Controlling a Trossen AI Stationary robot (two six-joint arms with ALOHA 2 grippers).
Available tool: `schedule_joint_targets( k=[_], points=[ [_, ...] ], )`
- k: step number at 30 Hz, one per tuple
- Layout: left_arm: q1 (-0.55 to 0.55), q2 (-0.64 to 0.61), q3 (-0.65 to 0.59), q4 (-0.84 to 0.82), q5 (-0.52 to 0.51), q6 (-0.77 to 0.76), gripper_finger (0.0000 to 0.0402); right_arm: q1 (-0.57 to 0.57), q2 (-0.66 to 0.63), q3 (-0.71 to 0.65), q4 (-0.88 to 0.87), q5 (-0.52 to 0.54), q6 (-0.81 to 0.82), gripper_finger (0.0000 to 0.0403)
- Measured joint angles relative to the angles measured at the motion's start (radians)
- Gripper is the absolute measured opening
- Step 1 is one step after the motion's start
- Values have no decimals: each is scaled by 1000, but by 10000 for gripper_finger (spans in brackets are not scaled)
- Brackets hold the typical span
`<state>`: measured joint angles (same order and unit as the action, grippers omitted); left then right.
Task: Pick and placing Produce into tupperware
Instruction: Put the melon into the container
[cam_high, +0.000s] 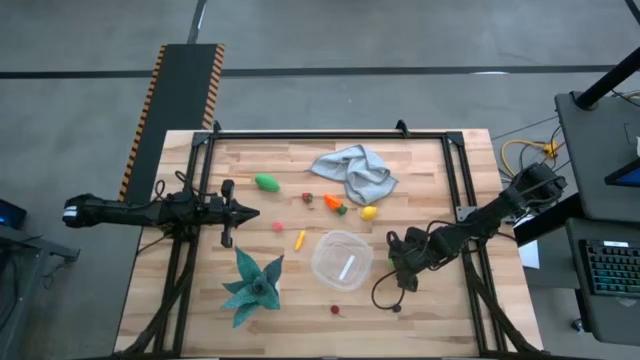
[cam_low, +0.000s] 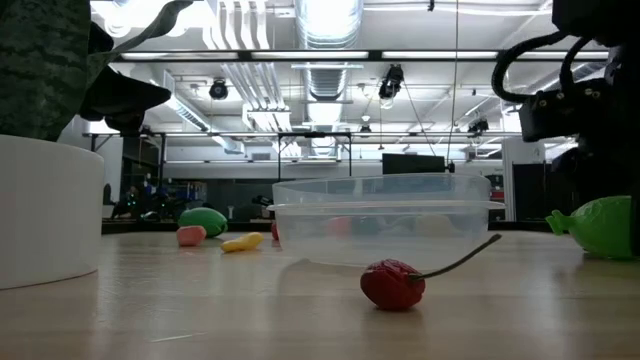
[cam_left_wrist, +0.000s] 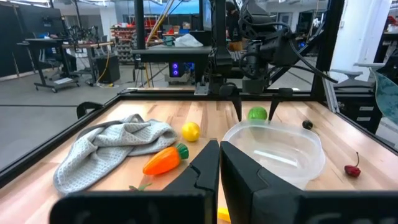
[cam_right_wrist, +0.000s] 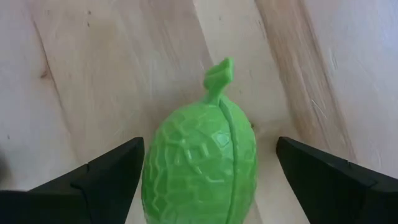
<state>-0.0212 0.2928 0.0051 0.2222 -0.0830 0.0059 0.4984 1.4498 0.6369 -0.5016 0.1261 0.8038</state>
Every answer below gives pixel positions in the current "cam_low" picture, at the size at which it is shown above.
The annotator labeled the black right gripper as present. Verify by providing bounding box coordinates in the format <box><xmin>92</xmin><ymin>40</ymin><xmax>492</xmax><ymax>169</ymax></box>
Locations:
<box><xmin>549</xmin><ymin>99</ymin><xmax>640</xmax><ymax>257</ymax></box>

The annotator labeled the green toy pear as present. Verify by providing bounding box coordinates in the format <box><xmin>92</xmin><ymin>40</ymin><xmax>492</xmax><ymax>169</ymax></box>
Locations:
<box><xmin>544</xmin><ymin>195</ymin><xmax>635</xmax><ymax>260</ymax></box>

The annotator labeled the red toy cherry with stem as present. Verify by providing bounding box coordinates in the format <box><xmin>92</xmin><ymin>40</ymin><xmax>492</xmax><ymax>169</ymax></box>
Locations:
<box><xmin>359</xmin><ymin>232</ymin><xmax>503</xmax><ymax>312</ymax></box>

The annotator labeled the yellow toy banana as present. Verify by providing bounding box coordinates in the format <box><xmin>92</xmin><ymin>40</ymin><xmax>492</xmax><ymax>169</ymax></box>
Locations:
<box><xmin>220</xmin><ymin>231</ymin><xmax>265</xmax><ymax>254</ymax></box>

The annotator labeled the green toy mango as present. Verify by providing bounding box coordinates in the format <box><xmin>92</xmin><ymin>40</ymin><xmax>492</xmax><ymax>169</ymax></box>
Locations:
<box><xmin>177</xmin><ymin>206</ymin><xmax>229</xmax><ymax>239</ymax></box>

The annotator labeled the clear plastic tupperware container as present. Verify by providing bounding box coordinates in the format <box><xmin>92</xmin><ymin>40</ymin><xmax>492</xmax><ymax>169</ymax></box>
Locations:
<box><xmin>266</xmin><ymin>172</ymin><xmax>506</xmax><ymax>271</ymax></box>

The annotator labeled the black cabinet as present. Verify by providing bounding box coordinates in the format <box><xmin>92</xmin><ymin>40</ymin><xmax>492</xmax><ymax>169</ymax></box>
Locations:
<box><xmin>512</xmin><ymin>162</ymin><xmax>554</xmax><ymax>221</ymax></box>

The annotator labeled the black background monitor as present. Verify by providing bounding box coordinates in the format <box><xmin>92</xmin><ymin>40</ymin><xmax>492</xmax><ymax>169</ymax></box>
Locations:
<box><xmin>382</xmin><ymin>153</ymin><xmax>447</xmax><ymax>175</ymax></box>

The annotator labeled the black ceiling spotlight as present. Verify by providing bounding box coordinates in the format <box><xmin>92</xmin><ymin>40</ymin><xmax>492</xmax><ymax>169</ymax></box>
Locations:
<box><xmin>378</xmin><ymin>63</ymin><xmax>405</xmax><ymax>100</ymax></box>
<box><xmin>208</xmin><ymin>78</ymin><xmax>230</xmax><ymax>101</ymax></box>

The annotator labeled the black overhead beam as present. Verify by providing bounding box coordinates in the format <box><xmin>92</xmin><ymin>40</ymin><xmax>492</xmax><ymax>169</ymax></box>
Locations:
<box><xmin>117</xmin><ymin>48</ymin><xmax>611</xmax><ymax>63</ymax></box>

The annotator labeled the pink toy fruit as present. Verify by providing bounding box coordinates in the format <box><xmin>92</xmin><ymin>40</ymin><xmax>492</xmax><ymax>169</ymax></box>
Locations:
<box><xmin>175</xmin><ymin>224</ymin><xmax>208</xmax><ymax>248</ymax></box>

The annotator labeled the white plant pot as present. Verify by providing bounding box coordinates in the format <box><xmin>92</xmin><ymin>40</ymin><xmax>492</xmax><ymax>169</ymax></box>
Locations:
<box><xmin>0</xmin><ymin>133</ymin><xmax>105</xmax><ymax>291</ymax></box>

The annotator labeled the artificial green plant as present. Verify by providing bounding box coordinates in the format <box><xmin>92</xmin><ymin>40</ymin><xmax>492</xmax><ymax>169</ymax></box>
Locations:
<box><xmin>0</xmin><ymin>0</ymin><xmax>195</xmax><ymax>144</ymax></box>

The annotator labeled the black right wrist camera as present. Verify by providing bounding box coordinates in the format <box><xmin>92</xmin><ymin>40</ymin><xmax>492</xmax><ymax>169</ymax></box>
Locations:
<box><xmin>518</xmin><ymin>77</ymin><xmax>621</xmax><ymax>145</ymax></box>

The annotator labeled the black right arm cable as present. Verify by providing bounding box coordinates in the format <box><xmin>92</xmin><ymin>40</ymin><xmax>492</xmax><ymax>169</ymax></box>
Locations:
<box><xmin>491</xmin><ymin>30</ymin><xmax>571</xmax><ymax>105</ymax></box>
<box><xmin>558</xmin><ymin>37</ymin><xmax>594</xmax><ymax>94</ymax></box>

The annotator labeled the silver ventilation duct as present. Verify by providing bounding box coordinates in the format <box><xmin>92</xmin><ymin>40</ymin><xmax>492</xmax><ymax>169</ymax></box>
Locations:
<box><xmin>293</xmin><ymin>0</ymin><xmax>365</xmax><ymax>156</ymax></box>

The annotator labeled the black aluminium table frame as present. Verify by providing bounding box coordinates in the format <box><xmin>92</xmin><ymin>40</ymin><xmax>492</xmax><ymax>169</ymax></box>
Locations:
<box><xmin>101</xmin><ymin>219</ymin><xmax>554</xmax><ymax>235</ymax></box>

